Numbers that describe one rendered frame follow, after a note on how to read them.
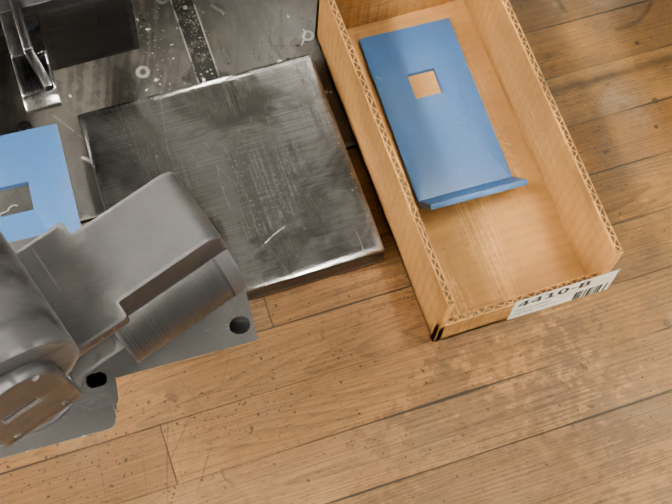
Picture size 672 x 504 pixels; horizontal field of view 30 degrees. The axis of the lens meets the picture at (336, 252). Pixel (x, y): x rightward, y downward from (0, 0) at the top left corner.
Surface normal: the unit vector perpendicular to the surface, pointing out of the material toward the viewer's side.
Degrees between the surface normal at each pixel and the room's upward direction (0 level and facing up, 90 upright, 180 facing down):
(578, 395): 0
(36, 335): 36
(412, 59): 0
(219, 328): 24
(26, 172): 6
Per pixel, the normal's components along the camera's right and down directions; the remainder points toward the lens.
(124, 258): -0.04, -0.32
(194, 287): 0.44, 0.44
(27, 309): 0.59, -0.63
